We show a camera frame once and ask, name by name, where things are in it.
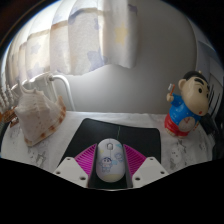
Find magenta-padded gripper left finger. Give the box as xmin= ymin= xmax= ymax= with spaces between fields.
xmin=53 ymin=143 xmax=100 ymax=190

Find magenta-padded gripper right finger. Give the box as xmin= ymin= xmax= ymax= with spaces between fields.
xmin=122 ymin=143 xmax=170 ymax=190

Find white cartoon-print computer mouse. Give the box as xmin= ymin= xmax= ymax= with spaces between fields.
xmin=95 ymin=138 xmax=126 ymax=183

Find black mouse pad green lines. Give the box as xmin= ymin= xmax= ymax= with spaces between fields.
xmin=58 ymin=117 xmax=162 ymax=168

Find white printed tablecloth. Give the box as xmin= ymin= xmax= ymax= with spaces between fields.
xmin=0 ymin=110 xmax=214 ymax=174

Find large white conch shell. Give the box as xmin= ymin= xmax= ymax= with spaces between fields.
xmin=13 ymin=79 xmax=67 ymax=148

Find cartoon boy figurine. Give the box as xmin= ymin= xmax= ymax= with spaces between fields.
xmin=164 ymin=69 xmax=211 ymax=138

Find white star-print curtain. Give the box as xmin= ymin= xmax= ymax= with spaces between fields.
xmin=4 ymin=0 xmax=139 ymax=88

